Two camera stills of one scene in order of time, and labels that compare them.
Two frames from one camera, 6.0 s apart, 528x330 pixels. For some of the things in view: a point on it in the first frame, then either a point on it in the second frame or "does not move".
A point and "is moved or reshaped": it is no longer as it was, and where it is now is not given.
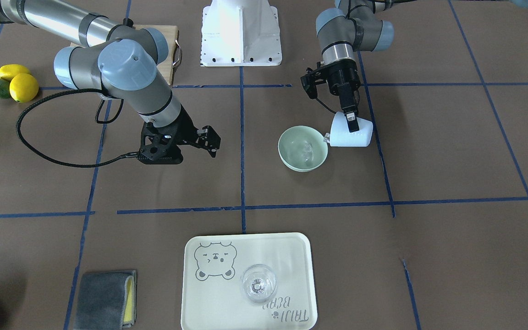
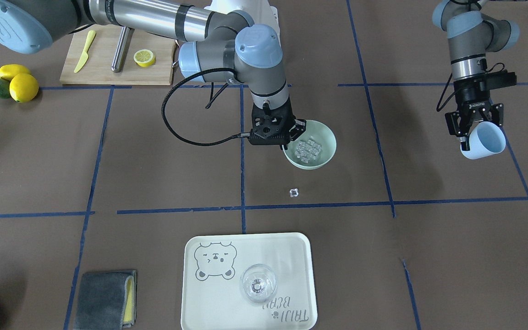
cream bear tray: [263, 281] does not move
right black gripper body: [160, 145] → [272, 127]
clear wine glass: [258, 283] does not move
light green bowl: [302, 148] is moved or reshaped
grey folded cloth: [106, 300] does not move
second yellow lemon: [7, 71] does not move
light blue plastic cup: [340, 136] → [486, 139]
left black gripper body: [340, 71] → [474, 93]
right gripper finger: [208, 139] → [298, 129]
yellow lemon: [24, 88] does not move
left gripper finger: [347, 99] → [465, 143]
